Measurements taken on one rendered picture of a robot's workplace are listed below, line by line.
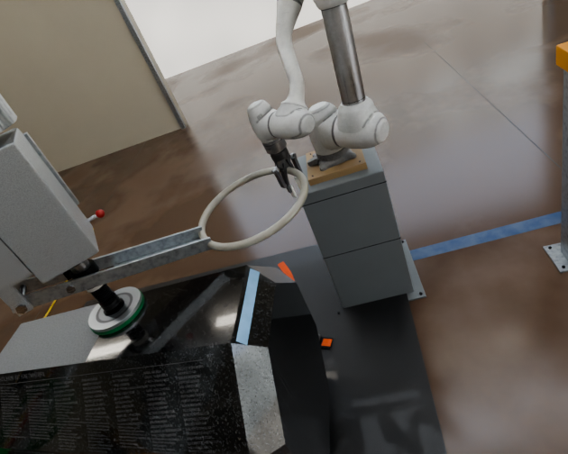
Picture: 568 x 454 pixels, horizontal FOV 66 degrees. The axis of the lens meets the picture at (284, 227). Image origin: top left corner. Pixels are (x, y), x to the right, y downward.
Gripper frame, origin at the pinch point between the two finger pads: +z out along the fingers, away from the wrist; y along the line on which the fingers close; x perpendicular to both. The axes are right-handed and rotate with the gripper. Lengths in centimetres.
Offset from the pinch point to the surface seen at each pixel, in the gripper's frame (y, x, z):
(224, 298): 59, 21, -2
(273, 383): 69, 48, 15
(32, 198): 81, -4, -59
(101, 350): 99, -4, -5
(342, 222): -13.0, 2.9, 31.4
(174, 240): 53, -13, -13
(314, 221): -4.5, -5.6, 25.1
